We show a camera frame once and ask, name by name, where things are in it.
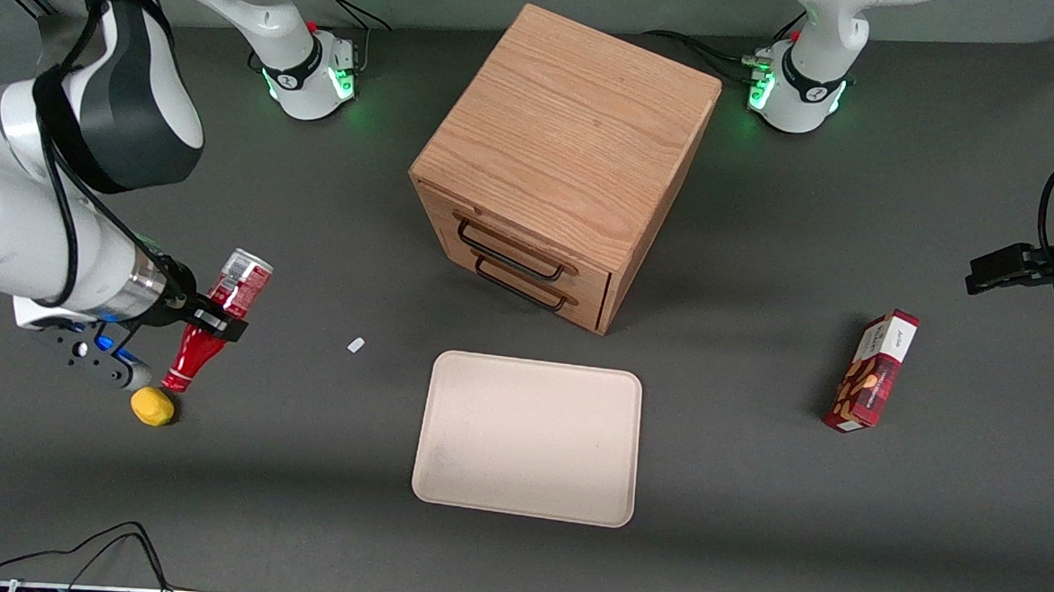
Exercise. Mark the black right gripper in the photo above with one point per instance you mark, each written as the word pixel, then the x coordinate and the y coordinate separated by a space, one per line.
pixel 176 299

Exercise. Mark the red coke bottle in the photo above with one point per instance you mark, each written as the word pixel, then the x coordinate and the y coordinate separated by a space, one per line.
pixel 239 283

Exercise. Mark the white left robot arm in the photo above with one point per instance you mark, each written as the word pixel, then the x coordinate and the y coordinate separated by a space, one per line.
pixel 814 67

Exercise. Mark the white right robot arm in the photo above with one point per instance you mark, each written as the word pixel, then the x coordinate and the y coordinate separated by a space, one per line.
pixel 7 242

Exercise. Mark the beige plastic tray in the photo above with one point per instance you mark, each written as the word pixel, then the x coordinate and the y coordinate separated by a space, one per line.
pixel 529 438

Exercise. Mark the yellow lemon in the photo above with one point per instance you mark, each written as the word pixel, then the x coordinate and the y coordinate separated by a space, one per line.
pixel 152 406

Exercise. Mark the small white plastic piece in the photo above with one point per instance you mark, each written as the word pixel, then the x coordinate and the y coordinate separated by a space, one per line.
pixel 356 345

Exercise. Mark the red cookie box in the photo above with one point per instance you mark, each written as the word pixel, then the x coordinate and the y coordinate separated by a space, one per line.
pixel 875 373

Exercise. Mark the wooden drawer cabinet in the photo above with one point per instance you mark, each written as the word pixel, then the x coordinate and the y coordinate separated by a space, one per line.
pixel 571 136

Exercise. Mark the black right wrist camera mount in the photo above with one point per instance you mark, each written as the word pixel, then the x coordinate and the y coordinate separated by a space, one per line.
pixel 95 355

